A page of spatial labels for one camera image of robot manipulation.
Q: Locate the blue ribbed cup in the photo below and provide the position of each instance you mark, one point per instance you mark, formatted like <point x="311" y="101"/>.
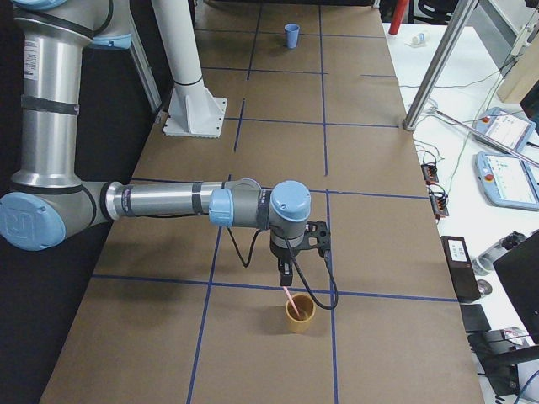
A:
<point x="292" y="32"/>

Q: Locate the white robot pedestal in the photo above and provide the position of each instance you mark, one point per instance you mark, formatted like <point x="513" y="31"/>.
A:
<point x="193" y="110"/>

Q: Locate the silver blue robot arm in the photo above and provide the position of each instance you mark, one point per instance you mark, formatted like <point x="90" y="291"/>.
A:
<point x="48" y="202"/>

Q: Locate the aluminium frame post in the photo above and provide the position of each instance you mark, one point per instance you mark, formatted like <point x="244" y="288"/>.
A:
<point x="447" y="43"/>

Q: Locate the relay module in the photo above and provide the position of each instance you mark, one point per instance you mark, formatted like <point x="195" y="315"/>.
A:
<point x="429" y="171"/>
<point x="438" y="203"/>

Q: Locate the upper relay module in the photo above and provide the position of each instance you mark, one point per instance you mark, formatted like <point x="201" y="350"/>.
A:
<point x="429" y="171"/>

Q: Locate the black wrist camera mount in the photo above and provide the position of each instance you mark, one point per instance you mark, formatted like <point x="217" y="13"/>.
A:
<point x="317" y="236"/>

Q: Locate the yellow cup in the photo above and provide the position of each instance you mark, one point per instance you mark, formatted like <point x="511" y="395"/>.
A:
<point x="300" y="314"/>

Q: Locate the black monitor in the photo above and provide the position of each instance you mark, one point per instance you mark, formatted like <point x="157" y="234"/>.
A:
<point x="517" y="271"/>

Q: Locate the metal rod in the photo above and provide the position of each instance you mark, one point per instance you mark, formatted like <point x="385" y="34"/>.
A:
<point x="483" y="137"/>

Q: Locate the lower relay module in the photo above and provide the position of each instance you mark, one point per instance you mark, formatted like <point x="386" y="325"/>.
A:
<point x="438" y="203"/>

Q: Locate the pink chopstick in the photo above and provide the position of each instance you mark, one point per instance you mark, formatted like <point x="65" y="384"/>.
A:
<point x="291" y="301"/>

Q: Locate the lower teach pendant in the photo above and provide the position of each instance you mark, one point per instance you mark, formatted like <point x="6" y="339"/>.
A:
<point x="506" y="181"/>

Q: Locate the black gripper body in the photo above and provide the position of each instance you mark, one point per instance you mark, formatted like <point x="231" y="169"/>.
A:
<point x="280" y="252"/>

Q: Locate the upper teach pendant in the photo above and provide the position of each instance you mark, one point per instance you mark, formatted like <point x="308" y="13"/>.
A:
<point x="512" y="129"/>

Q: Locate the red cylinder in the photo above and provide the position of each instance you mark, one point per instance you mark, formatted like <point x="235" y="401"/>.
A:
<point x="401" y="7"/>

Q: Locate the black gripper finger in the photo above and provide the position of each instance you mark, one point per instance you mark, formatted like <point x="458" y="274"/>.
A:
<point x="285" y="273"/>

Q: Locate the teach pendant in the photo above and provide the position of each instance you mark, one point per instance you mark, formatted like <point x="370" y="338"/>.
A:
<point x="506" y="181"/>
<point x="512" y="129"/>

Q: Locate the black rectangular box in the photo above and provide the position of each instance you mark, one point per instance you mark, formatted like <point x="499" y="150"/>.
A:
<point x="460" y="269"/>

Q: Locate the white plastic bottle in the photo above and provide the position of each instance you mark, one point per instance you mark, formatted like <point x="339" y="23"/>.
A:
<point x="420" y="39"/>

